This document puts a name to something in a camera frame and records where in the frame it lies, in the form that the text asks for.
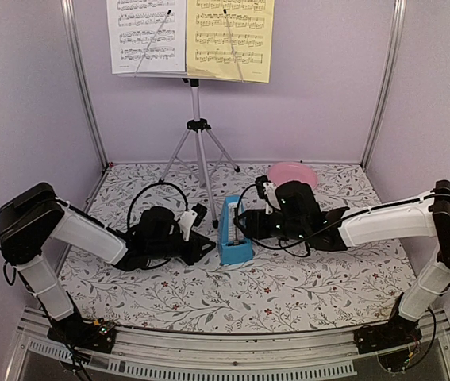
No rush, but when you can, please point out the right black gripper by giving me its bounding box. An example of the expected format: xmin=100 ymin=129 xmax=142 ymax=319
xmin=234 ymin=209 xmax=308 ymax=242

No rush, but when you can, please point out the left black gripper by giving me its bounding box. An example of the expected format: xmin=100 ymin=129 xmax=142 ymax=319
xmin=148 ymin=230 xmax=217 ymax=266

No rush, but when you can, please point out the blue metronome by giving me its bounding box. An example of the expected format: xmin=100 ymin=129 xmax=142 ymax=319
xmin=217 ymin=195 xmax=253 ymax=265

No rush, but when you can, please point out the white perforated music stand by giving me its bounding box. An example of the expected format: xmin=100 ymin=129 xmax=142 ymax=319
xmin=124 ymin=70 xmax=239 ymax=225

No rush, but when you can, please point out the yellow sheet music page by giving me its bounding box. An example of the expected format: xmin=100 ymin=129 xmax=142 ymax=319
xmin=186 ymin=0 xmax=275 ymax=83

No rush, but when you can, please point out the white sheet music page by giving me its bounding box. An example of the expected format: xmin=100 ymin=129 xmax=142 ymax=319
xmin=106 ymin=0 xmax=187 ymax=75

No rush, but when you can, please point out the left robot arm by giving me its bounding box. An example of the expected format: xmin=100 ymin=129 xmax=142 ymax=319
xmin=0 ymin=183 xmax=216 ymax=344

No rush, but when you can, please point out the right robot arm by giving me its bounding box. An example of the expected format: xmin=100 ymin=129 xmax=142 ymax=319
xmin=233 ymin=176 xmax=450 ymax=346

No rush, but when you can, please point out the pink plate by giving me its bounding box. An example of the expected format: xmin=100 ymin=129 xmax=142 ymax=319
xmin=267 ymin=162 xmax=318 ymax=188

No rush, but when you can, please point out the floral tablecloth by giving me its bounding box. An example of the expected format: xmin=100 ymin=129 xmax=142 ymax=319
xmin=60 ymin=164 xmax=414 ymax=333

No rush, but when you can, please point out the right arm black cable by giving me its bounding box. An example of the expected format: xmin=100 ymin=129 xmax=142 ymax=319
xmin=233 ymin=184 xmax=450 ymax=259

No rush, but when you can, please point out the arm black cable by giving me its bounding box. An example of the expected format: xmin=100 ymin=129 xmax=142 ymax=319
xmin=233 ymin=184 xmax=450 ymax=259
xmin=126 ymin=181 xmax=189 ymax=231

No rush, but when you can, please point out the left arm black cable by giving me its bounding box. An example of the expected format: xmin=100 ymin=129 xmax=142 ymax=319
xmin=126 ymin=181 xmax=189 ymax=231

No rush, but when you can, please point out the front aluminium rail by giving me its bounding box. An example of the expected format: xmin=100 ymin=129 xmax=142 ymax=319
xmin=5 ymin=308 xmax=450 ymax=380

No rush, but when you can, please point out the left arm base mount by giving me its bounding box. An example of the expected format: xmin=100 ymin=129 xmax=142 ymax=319
xmin=48 ymin=314 xmax=117 ymax=354

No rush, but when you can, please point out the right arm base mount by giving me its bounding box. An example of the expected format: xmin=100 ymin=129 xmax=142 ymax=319
xmin=353 ymin=316 xmax=422 ymax=373

